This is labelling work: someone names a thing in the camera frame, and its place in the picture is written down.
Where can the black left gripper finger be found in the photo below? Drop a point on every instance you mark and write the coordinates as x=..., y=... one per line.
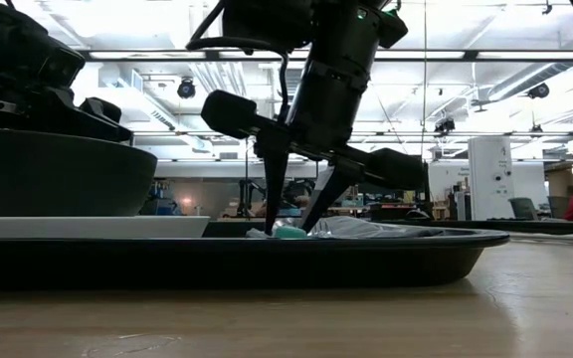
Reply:
x=112, y=131

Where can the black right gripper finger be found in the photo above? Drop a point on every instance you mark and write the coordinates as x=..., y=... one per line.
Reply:
x=333, y=189
x=274, y=174

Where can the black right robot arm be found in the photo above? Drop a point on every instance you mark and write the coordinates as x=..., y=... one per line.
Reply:
x=346, y=30

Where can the white round plate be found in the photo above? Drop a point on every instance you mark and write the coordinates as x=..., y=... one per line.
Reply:
x=87, y=226

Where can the black ceiling spotlight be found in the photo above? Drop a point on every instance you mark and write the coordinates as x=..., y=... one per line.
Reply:
x=186, y=89
x=538, y=91
x=444, y=125

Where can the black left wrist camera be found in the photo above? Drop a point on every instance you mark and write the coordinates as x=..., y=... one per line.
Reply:
x=60, y=64

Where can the grey chair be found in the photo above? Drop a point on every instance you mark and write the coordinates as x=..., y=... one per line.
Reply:
x=522, y=209
x=557, y=206

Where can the black bowl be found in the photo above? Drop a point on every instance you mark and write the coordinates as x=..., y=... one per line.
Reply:
x=57, y=174

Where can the grey cloth napkin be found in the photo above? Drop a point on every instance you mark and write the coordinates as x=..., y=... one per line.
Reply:
x=366, y=229

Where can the black plastic tray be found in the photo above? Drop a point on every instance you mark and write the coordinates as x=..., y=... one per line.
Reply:
x=217, y=263

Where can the white kiosk cabinet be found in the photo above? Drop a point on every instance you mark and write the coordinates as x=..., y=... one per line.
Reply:
x=490, y=174

